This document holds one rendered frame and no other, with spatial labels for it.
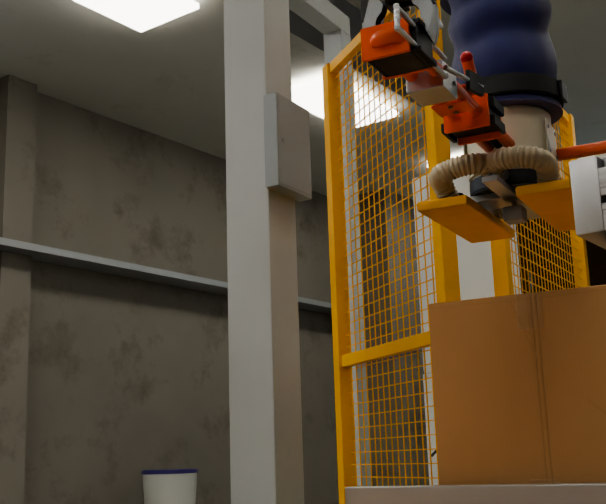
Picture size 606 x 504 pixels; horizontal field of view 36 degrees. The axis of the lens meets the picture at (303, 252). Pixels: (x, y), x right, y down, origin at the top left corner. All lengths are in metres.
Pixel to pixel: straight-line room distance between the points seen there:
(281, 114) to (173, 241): 6.78
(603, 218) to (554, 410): 0.68
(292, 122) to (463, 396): 1.40
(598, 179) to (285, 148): 1.85
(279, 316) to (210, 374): 7.01
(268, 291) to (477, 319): 1.11
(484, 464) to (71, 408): 6.93
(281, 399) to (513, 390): 1.15
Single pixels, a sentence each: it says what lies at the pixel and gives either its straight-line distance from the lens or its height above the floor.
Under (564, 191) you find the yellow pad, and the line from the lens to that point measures 1.71.
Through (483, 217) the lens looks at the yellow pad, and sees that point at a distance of 1.85.
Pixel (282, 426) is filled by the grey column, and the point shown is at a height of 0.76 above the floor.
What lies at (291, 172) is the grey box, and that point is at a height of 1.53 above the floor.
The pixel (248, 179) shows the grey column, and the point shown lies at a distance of 2.88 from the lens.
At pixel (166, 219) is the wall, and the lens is 9.58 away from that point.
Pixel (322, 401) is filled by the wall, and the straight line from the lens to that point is 11.34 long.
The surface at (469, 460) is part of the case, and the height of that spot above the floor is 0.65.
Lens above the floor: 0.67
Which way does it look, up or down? 13 degrees up
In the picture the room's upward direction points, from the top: 2 degrees counter-clockwise
